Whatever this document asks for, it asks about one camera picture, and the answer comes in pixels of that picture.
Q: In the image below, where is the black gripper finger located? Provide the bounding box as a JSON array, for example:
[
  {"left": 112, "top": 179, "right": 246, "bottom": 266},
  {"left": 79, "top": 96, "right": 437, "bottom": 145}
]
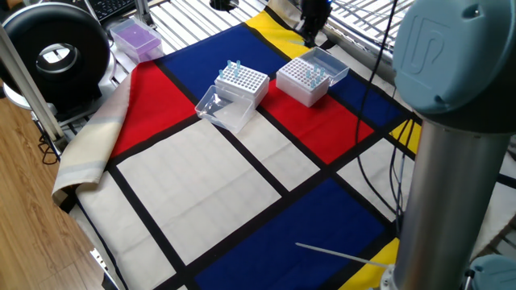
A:
[
  {"left": 297, "top": 19, "right": 311, "bottom": 44},
  {"left": 306, "top": 15, "right": 329, "bottom": 48}
]

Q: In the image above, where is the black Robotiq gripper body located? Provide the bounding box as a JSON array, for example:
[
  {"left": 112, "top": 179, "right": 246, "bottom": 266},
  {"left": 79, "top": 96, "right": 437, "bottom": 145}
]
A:
[{"left": 300, "top": 0, "right": 334, "bottom": 23}]

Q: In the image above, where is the white pipette tip box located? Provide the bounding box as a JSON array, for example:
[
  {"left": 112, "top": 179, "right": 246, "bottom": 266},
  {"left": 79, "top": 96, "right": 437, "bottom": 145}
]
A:
[
  {"left": 194, "top": 60, "right": 270, "bottom": 135},
  {"left": 276, "top": 46, "right": 351, "bottom": 109}
]

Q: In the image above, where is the purple pipette tip box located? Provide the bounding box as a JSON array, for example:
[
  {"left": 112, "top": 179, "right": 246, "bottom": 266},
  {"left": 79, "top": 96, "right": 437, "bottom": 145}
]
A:
[{"left": 109, "top": 18, "right": 165, "bottom": 64}]

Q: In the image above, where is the black round cap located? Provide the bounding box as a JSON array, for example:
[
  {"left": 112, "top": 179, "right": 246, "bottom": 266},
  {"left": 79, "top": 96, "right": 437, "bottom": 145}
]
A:
[{"left": 208, "top": 0, "right": 239, "bottom": 12}]

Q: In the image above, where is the Mondrian pattern colour-block tablecloth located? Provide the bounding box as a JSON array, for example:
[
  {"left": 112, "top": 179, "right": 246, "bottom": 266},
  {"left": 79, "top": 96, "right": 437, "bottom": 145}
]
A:
[{"left": 52, "top": 7, "right": 424, "bottom": 290}]

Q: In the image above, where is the black computer keyboard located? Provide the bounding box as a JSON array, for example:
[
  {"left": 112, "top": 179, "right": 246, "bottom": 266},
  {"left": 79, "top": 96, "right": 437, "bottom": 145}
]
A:
[{"left": 82, "top": 0, "right": 138, "bottom": 23}]

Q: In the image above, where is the grey aluminium table rail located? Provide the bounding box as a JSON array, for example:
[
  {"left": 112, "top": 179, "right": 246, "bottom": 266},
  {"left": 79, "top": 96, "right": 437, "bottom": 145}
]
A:
[{"left": 322, "top": 15, "right": 400, "bottom": 81}]

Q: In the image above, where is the black cable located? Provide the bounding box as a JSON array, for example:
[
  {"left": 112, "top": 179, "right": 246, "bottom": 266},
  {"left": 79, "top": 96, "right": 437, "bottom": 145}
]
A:
[
  {"left": 354, "top": 0, "right": 404, "bottom": 218},
  {"left": 389, "top": 116, "right": 416, "bottom": 238}
]

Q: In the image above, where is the aluminium frame post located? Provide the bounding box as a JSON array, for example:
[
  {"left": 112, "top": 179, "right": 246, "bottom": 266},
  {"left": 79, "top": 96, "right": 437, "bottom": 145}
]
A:
[
  {"left": 134, "top": 0, "right": 156, "bottom": 29},
  {"left": 0, "top": 23, "right": 66, "bottom": 143}
]

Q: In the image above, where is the grey cable silver connector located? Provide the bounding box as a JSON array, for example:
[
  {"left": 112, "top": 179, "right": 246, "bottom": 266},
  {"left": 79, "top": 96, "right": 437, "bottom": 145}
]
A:
[{"left": 397, "top": 152, "right": 408, "bottom": 226}]

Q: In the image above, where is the thin white cable tie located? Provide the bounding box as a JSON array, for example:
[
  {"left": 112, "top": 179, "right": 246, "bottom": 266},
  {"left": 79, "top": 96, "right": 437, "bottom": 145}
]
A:
[{"left": 295, "top": 242, "right": 390, "bottom": 270}]

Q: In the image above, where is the black round ring-shaped device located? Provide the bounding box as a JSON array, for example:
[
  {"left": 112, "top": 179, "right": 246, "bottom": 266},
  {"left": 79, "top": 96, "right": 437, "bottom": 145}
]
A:
[{"left": 0, "top": 2, "right": 113, "bottom": 120}]

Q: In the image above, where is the white table edge bracket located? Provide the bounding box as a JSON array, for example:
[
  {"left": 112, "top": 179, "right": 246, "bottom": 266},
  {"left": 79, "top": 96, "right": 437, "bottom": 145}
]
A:
[{"left": 90, "top": 247, "right": 110, "bottom": 276}]

